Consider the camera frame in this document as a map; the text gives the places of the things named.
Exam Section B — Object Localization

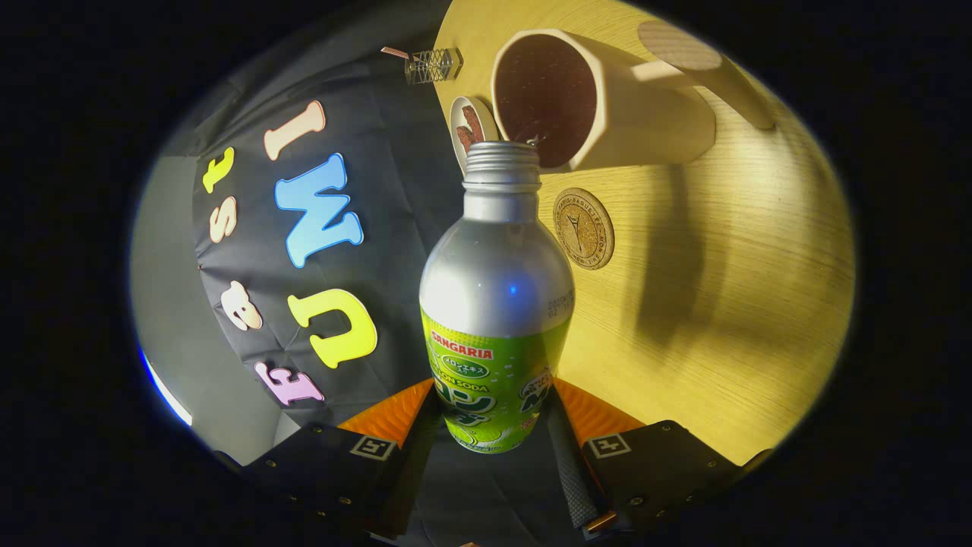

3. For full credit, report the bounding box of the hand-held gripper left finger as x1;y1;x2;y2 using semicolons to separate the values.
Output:
216;378;441;542

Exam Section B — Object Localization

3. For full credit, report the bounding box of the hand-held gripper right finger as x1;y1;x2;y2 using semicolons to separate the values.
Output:
545;378;772;542

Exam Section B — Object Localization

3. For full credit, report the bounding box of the silver green juice bottle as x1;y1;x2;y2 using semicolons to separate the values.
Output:
418;141;576;455

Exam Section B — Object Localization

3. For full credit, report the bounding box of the round cork coaster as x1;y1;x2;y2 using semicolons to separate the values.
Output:
552;188;615;270

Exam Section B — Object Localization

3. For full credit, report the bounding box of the cream cup with wooden handle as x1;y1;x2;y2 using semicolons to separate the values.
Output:
491;21;777;172

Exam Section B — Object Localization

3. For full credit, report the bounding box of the wooden table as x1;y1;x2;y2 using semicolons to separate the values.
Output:
433;0;857;466

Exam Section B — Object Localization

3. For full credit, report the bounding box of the black backdrop cloth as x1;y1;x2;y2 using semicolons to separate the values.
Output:
156;0;589;547

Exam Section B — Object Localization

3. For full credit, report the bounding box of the white round plate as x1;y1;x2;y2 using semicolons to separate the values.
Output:
450;96;500;177

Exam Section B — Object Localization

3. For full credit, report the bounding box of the metal wire holder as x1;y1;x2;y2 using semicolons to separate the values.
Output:
404;47;464;85

